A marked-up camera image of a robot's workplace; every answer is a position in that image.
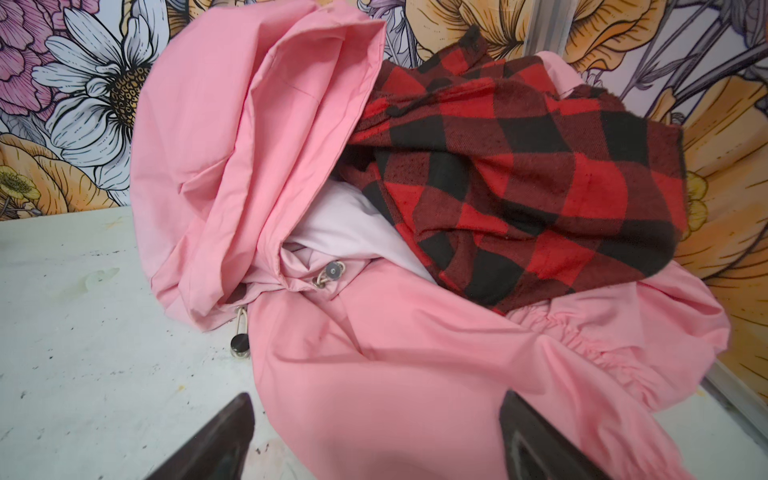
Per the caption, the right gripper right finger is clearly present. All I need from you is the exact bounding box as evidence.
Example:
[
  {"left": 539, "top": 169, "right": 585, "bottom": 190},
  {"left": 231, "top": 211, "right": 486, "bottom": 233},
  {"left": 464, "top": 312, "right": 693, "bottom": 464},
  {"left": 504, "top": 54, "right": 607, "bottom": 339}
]
[{"left": 499, "top": 391, "right": 609, "bottom": 480}]

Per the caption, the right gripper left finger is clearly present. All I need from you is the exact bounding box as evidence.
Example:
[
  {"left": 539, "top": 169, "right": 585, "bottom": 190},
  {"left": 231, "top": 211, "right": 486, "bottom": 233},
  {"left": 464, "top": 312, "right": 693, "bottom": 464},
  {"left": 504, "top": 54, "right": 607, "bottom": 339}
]
[{"left": 147, "top": 392, "right": 255, "bottom": 480}]

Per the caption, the red black plaid cloth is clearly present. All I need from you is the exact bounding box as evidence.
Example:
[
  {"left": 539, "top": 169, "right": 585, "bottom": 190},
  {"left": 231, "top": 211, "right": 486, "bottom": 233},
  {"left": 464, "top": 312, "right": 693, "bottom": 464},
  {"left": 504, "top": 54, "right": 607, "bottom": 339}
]
[{"left": 336, "top": 28, "right": 688, "bottom": 313}]

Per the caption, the pink jacket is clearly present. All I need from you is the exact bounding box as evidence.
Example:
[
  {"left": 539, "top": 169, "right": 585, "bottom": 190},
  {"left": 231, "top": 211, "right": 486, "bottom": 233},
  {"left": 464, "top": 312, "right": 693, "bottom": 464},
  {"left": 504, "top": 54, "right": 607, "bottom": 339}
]
[{"left": 130, "top": 1, "right": 729, "bottom": 479}]

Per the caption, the right aluminium corner post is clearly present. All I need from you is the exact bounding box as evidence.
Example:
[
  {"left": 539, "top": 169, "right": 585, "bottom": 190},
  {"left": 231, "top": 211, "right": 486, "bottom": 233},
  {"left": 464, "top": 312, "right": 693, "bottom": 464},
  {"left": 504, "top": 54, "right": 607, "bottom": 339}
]
[{"left": 524, "top": 0, "right": 579, "bottom": 56}]

